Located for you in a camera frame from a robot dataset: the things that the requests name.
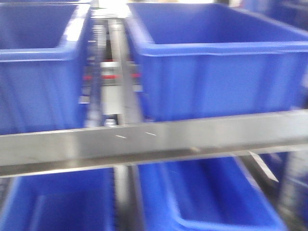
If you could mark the right steel shelf cart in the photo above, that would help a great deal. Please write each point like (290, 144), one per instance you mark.
(135, 142)

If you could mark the blue plastic bin middle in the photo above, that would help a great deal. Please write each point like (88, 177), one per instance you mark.
(207, 60)

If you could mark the blue plastic bin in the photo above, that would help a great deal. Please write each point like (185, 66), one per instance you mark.
(43, 54)
(207, 60)

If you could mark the lower blue bin left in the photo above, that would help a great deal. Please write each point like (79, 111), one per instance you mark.
(71, 201)

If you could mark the blue plastic bin left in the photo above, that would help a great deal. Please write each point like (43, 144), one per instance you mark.
(43, 54)

